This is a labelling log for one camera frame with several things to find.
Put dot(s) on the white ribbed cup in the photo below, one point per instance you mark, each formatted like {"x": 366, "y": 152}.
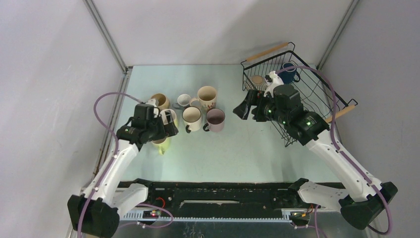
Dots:
{"x": 258, "y": 83}

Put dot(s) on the dark blue mug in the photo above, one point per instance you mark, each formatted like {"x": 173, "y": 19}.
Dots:
{"x": 290, "y": 76}

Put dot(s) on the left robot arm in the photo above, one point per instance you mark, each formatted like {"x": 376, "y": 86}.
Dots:
{"x": 98, "y": 211}

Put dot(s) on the light green mug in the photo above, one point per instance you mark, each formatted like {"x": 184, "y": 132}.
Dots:
{"x": 162, "y": 145}

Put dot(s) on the small white cup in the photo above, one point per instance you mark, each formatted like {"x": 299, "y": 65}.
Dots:
{"x": 183, "y": 102}

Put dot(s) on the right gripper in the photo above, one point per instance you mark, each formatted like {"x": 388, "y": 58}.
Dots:
{"x": 256, "y": 98}

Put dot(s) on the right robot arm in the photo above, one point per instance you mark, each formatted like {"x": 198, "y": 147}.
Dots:
{"x": 363, "y": 197}

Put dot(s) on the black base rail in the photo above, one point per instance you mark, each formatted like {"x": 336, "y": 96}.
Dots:
{"x": 222, "y": 200}

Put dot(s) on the yellow mug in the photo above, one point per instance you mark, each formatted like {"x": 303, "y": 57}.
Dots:
{"x": 173, "y": 115}

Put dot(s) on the floral patterned mug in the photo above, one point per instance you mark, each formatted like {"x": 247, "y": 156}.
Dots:
{"x": 206, "y": 97}

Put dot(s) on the black wire dish rack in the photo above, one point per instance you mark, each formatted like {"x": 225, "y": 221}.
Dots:
{"x": 305, "y": 107}

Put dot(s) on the beige ceramic cup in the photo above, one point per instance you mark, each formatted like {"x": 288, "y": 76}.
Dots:
{"x": 162, "y": 101}

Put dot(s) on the white ribbed black-rimmed mug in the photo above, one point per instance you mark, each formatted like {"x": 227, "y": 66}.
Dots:
{"x": 192, "y": 117}

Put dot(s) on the lilac mug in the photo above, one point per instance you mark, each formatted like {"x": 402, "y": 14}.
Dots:
{"x": 215, "y": 119}

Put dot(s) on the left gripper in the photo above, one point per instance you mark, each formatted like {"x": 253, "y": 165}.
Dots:
{"x": 170, "y": 129}

